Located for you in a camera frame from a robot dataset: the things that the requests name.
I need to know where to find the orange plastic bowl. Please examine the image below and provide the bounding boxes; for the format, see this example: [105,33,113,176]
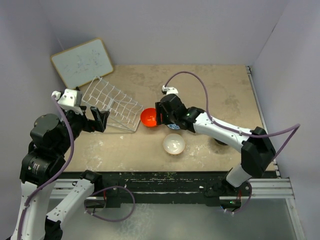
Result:
[140,107,157,128]

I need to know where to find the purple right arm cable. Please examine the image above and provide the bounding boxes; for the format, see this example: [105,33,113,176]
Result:
[165,71,301,216]

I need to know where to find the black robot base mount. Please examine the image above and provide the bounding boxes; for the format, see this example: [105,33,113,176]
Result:
[59,169,251,210]

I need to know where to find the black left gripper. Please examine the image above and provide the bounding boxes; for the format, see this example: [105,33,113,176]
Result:
[55,104,109,154]

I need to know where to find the aluminium frame rail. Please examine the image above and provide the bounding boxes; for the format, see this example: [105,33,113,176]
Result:
[49,65,306,240]

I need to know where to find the white ceramic bowl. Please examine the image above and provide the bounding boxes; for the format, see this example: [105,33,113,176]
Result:
[162,133,186,156]

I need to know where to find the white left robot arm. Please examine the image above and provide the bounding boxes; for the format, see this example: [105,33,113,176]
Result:
[10,107,110,240]

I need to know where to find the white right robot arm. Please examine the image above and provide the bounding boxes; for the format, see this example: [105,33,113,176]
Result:
[155,93,276,196]

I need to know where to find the white wire dish rack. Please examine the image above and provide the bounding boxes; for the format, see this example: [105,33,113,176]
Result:
[82,76,144,132]

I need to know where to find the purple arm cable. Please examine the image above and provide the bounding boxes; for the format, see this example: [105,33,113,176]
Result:
[9,94,76,240]
[165,71,301,216]

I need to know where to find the small whiteboard yellow frame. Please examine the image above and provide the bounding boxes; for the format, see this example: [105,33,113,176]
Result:
[50,38,114,89]

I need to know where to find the blue patterned ceramic bowl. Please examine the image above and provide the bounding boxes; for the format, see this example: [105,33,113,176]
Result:
[166,123,180,130]

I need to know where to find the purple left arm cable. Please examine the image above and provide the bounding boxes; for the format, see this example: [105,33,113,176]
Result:
[9,94,76,240]

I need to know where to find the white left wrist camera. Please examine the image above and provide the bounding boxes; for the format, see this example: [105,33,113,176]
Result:
[51,88,84,115]

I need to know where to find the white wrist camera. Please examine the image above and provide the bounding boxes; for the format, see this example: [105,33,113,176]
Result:
[51,88,84,115]
[161,85,179,96]

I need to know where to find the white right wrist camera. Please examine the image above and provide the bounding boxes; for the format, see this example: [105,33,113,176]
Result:
[161,85,179,96]

